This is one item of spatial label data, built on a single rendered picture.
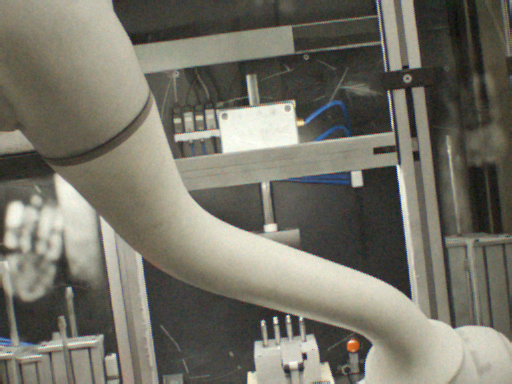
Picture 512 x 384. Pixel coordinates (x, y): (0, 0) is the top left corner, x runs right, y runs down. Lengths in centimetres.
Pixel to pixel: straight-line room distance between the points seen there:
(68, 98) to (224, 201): 112
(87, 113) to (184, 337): 116
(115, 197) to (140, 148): 5
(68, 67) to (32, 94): 3
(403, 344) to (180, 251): 26
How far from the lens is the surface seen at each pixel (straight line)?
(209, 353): 189
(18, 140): 144
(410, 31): 144
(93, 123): 76
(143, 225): 84
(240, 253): 89
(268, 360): 157
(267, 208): 162
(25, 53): 73
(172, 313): 188
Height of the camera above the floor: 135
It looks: 3 degrees down
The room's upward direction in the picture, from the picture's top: 7 degrees counter-clockwise
